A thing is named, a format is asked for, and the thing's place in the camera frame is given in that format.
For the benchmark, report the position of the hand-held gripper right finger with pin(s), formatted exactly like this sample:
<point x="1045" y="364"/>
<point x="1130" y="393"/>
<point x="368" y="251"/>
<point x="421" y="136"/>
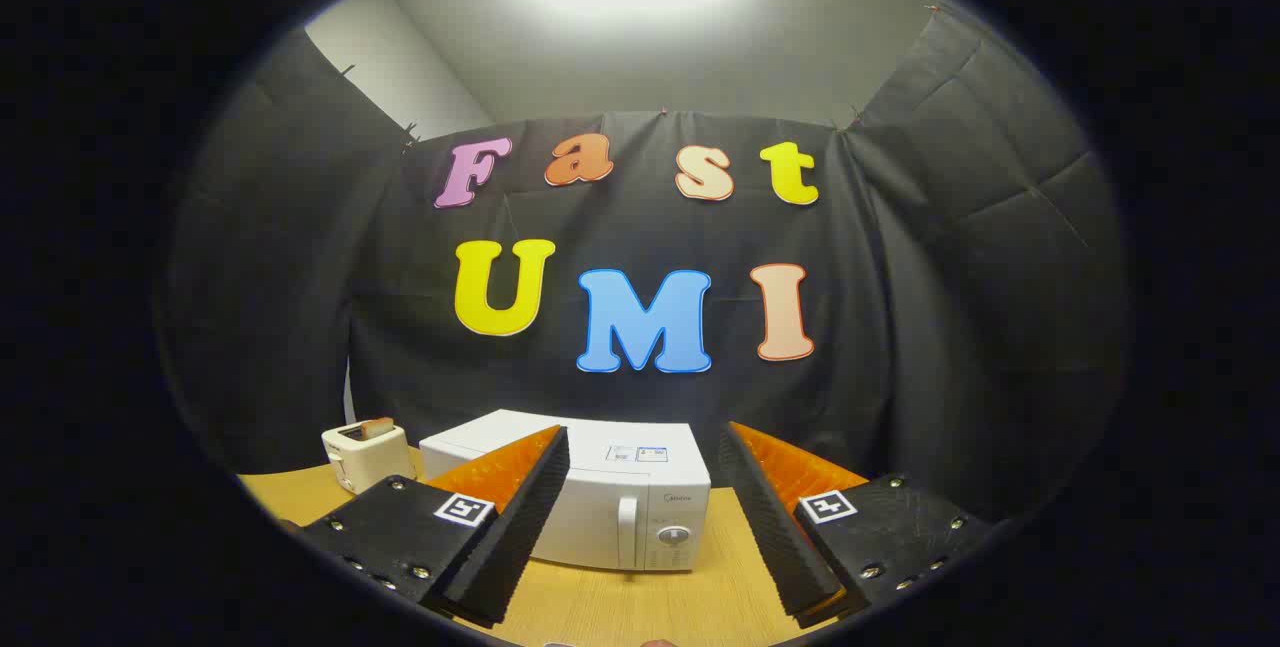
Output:
<point x="770" y="527"/>

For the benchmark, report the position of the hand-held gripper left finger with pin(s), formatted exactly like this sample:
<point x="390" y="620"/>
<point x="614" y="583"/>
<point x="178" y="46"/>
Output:
<point x="520" y="527"/>

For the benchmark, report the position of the white microwave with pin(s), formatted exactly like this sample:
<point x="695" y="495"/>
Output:
<point x="610" y="512"/>

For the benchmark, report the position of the white toaster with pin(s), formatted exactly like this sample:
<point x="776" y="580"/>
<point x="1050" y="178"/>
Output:
<point x="365" y="462"/>

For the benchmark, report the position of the brown toast slice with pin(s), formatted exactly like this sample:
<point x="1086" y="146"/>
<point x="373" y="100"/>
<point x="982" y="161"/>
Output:
<point x="377" y="427"/>

